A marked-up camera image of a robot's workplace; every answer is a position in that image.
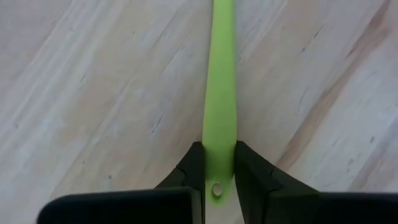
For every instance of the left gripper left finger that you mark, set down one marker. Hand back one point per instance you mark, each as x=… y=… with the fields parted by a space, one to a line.
x=174 y=202

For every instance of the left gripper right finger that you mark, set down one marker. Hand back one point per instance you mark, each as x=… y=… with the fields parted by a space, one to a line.
x=273 y=202

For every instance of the light green silicone spoon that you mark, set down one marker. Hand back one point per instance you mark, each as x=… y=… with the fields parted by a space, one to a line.
x=220 y=93

